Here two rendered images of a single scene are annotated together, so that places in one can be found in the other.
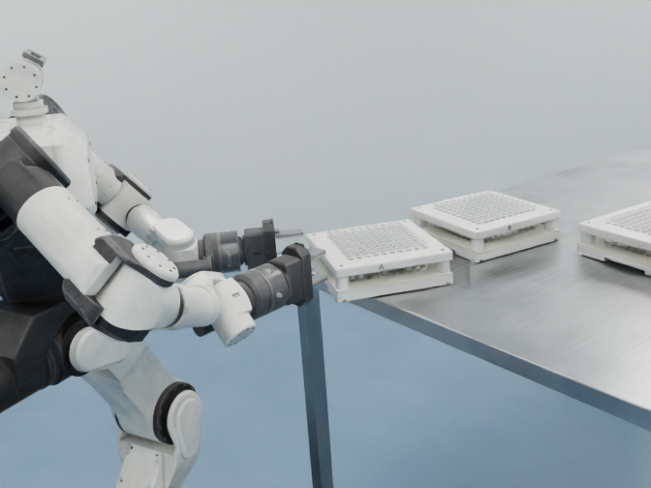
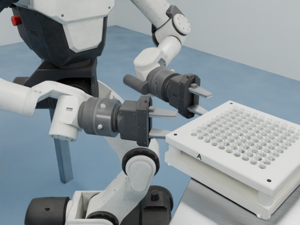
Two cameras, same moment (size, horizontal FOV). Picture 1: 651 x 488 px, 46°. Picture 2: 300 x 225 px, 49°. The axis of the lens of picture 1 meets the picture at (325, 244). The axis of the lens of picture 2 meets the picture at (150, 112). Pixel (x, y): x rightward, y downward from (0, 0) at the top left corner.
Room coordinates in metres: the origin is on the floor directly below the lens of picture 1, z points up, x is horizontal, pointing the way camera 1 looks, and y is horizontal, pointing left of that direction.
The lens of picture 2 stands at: (1.05, -0.51, 1.33)
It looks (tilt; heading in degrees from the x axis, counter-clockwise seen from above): 28 degrees down; 59
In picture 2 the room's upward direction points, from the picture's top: straight up
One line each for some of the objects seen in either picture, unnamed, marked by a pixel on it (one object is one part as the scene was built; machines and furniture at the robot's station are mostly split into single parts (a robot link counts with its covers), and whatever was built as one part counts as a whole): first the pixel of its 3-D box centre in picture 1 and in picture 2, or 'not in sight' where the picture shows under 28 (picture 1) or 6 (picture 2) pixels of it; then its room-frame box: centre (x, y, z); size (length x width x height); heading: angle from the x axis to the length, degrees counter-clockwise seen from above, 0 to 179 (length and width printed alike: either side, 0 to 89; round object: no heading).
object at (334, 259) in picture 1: (375, 246); (246, 138); (1.53, -0.11, 0.96); 0.25 x 0.24 x 0.02; 14
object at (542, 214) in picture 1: (483, 212); not in sight; (1.72, -0.37, 0.96); 0.25 x 0.24 x 0.02; 28
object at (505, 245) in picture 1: (483, 232); not in sight; (1.72, -0.37, 0.91); 0.24 x 0.24 x 0.02; 28
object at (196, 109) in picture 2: not in sight; (199, 112); (1.55, 0.08, 0.93); 0.06 x 0.03 x 0.02; 96
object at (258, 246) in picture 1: (247, 249); (177, 89); (1.55, 0.17, 0.96); 0.12 x 0.10 x 0.13; 96
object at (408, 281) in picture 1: (376, 267); (243, 157); (1.53, -0.11, 0.91); 0.24 x 0.24 x 0.02; 14
